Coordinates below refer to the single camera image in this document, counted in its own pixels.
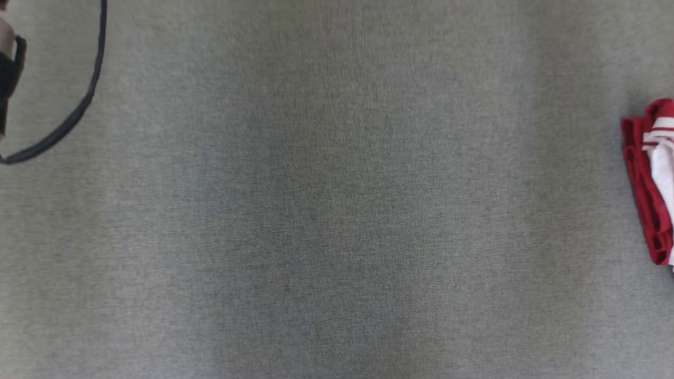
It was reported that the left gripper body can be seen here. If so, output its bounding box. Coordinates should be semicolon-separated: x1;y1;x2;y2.
0;36;27;136

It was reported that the red polo shirt white trim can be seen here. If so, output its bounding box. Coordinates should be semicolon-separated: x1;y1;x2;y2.
620;98;674;266

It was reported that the thin black cable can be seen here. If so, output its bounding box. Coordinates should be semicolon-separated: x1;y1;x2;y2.
0;0;108;165

